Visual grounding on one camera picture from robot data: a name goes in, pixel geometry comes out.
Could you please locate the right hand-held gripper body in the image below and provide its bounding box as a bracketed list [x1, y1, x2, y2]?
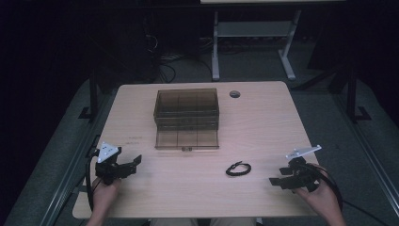
[284, 144, 323, 193]

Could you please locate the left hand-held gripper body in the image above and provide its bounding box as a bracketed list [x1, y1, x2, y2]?
[94, 141, 126, 186]

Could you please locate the person's left hand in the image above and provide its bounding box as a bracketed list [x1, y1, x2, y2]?
[90, 176, 122, 220]

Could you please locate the person's right hand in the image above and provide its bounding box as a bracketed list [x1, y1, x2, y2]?
[294, 163, 339, 218]

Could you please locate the brown transparent compartment box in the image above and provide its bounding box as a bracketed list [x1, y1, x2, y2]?
[152, 88, 220, 153]

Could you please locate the black metal stand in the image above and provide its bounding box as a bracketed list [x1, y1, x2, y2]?
[78, 70, 100, 121]
[344, 62, 373, 124]

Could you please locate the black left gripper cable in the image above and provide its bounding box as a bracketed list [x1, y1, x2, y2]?
[85, 150, 99, 212]

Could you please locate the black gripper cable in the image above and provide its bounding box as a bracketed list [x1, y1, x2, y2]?
[309, 163, 391, 226]
[85, 150, 99, 212]

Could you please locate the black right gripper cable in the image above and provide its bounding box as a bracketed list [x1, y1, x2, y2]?
[309, 163, 391, 226]

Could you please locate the aluminium rail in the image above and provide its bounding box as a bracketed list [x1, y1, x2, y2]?
[39, 92, 111, 226]
[332, 90, 399, 218]

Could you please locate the black cord bracelet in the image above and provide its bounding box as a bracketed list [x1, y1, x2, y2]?
[225, 160, 252, 178]

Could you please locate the bundle of floor cables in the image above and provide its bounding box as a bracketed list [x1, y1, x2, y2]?
[144, 34, 215, 85]

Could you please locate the white metal table frame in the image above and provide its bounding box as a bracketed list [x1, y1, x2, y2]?
[211, 8, 303, 82]

